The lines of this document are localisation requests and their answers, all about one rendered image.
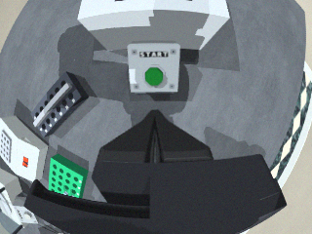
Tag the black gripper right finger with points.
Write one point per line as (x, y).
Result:
(176, 145)

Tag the green tube rack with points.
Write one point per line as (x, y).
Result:
(61, 172)

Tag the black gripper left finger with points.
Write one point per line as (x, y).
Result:
(134, 144)

